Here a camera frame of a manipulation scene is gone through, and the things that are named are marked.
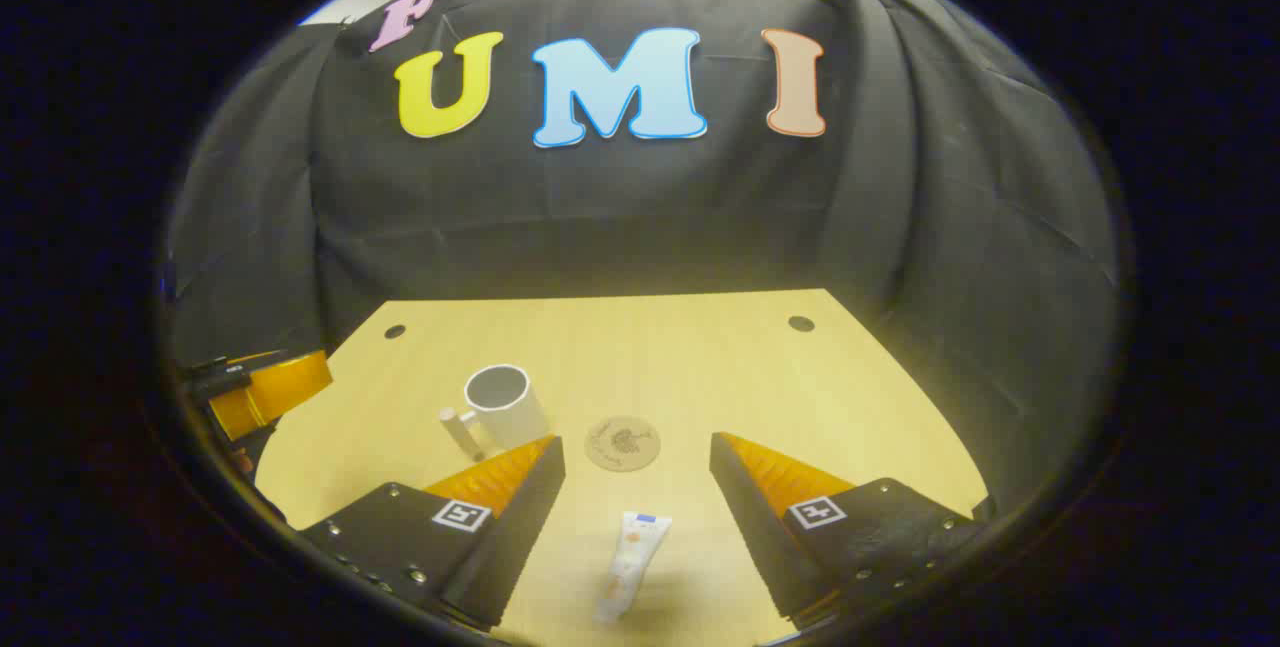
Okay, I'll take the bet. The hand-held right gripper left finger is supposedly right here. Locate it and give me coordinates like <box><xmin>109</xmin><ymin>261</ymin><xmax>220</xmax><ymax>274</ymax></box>
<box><xmin>300</xmin><ymin>435</ymin><xmax>567</xmax><ymax>628</ymax></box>

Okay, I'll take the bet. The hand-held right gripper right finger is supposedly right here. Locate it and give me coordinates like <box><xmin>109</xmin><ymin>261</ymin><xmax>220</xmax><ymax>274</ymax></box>
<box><xmin>709</xmin><ymin>432</ymin><xmax>991</xmax><ymax>628</ymax></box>

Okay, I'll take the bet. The white cup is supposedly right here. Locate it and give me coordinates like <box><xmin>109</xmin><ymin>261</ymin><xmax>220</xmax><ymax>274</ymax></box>
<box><xmin>438</xmin><ymin>364</ymin><xmax>550</xmax><ymax>461</ymax></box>

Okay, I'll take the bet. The white toothpaste tube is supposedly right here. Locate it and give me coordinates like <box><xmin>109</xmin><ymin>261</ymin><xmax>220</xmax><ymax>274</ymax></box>
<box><xmin>594</xmin><ymin>512</ymin><xmax>673</xmax><ymax>625</ymax></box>

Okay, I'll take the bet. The round cork coaster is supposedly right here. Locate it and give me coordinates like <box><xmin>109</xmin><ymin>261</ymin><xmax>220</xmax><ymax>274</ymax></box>
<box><xmin>584</xmin><ymin>415</ymin><xmax>662</xmax><ymax>473</ymax></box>

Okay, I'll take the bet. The light wooden desktop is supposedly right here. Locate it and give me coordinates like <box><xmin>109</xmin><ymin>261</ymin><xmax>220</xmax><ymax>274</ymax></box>
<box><xmin>255</xmin><ymin>289</ymin><xmax>991</xmax><ymax>647</ymax></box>

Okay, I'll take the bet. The black backdrop cloth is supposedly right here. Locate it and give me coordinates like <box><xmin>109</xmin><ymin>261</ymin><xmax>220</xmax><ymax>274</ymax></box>
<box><xmin>165</xmin><ymin>0</ymin><xmax>1121</xmax><ymax>518</ymax></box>

